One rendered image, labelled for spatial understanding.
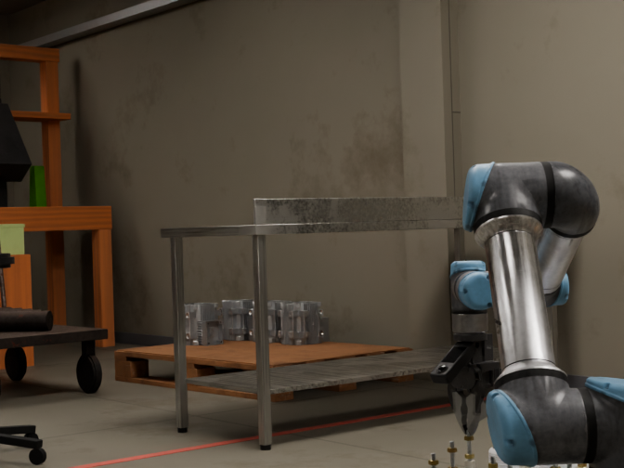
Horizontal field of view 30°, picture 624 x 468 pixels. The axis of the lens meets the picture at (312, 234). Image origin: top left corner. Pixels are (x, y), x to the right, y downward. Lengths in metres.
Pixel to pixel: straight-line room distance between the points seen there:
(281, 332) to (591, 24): 2.31
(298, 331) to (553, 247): 4.16
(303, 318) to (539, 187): 4.31
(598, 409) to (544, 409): 0.08
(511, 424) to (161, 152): 6.49
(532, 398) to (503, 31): 4.06
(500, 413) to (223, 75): 5.88
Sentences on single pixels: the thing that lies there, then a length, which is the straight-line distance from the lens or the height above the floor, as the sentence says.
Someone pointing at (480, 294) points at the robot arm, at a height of 0.64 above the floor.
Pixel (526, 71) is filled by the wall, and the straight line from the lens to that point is 5.63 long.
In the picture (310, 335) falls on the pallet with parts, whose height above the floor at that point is 0.22.
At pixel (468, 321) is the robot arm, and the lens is 2.46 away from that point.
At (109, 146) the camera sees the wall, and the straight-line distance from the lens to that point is 8.75.
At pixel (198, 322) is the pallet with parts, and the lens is 6.44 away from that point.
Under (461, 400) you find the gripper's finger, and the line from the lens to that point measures 2.50.
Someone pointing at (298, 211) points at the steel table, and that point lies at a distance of 4.22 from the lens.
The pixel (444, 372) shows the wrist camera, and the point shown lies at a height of 0.48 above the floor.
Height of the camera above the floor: 0.78
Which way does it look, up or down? level
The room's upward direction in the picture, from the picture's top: 2 degrees counter-clockwise
